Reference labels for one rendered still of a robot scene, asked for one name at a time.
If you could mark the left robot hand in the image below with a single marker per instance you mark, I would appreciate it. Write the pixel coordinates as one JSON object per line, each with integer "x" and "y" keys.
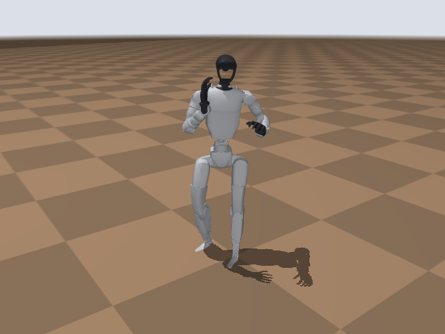
{"x": 259, "y": 128}

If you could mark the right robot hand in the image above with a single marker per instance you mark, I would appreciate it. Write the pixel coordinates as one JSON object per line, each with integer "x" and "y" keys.
{"x": 203, "y": 95}

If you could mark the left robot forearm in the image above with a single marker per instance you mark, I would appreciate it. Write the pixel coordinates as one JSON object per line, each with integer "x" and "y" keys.
{"x": 266, "y": 123}

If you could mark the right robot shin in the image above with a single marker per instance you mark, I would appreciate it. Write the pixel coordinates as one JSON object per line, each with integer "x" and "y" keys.
{"x": 204, "y": 227}

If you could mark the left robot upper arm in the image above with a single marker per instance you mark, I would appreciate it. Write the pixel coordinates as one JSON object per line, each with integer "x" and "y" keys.
{"x": 253, "y": 105}

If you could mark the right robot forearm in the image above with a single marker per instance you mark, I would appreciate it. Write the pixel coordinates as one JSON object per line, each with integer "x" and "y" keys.
{"x": 194, "y": 121}

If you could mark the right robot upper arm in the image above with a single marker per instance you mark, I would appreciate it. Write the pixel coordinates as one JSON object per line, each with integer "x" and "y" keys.
{"x": 193, "y": 107}

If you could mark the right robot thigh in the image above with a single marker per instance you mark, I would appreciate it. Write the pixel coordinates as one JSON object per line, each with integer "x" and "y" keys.
{"x": 199, "y": 186}

